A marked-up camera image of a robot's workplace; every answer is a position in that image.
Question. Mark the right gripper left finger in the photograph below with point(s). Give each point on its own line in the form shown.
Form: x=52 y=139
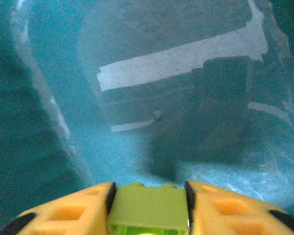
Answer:
x=63 y=215

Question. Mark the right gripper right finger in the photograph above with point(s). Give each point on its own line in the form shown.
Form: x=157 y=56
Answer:
x=235 y=215

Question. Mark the small green lego brick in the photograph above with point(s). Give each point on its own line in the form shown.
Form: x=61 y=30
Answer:
x=149 y=205

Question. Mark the teal plastic container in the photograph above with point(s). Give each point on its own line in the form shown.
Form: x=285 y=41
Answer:
x=63 y=73

